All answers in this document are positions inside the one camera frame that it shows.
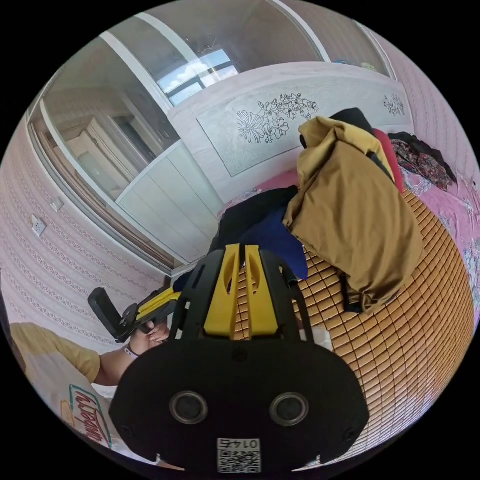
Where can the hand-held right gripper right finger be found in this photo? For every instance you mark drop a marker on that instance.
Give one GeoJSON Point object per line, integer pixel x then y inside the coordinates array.
{"type": "Point", "coordinates": [260, 300]}

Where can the white cupboard with mirror doors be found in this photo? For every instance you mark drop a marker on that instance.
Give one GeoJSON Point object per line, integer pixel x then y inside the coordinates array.
{"type": "Point", "coordinates": [157, 198]}

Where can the white wall socket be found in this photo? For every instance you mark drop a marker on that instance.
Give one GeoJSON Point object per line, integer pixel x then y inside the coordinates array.
{"type": "Point", "coordinates": [38, 225]}

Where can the pile of clothes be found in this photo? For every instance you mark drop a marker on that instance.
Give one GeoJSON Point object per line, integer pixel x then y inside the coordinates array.
{"type": "Point", "coordinates": [348, 210]}

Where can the white wall switch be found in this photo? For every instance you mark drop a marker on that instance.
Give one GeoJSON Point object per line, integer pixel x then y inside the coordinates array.
{"type": "Point", "coordinates": [57, 204]}

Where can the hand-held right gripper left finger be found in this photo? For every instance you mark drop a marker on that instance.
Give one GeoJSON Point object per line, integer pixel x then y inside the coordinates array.
{"type": "Point", "coordinates": [221, 296]}

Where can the dark floral garment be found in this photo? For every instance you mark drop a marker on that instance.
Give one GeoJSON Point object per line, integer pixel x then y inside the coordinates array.
{"type": "Point", "coordinates": [420, 161]}

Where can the blue short sleeve shirt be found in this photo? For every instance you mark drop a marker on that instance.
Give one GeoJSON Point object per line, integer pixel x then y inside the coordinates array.
{"type": "Point", "coordinates": [277, 240]}

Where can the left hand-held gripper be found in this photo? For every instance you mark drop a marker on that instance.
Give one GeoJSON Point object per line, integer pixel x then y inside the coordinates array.
{"type": "Point", "coordinates": [129, 318]}

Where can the person's left hand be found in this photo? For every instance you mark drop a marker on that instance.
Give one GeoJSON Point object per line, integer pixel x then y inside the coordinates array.
{"type": "Point", "coordinates": [150, 337]}

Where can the person's left forearm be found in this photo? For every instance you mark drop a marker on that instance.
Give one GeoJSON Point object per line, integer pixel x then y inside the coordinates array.
{"type": "Point", "coordinates": [118, 365]}

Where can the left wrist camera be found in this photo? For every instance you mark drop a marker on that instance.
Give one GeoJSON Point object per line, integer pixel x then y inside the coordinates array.
{"type": "Point", "coordinates": [105, 313]}

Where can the person's body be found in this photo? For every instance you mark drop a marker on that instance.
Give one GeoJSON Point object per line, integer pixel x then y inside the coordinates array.
{"type": "Point", "coordinates": [48, 371]}

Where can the bed with woven mat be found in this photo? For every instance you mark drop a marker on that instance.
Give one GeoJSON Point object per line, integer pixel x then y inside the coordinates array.
{"type": "Point", "coordinates": [397, 337]}

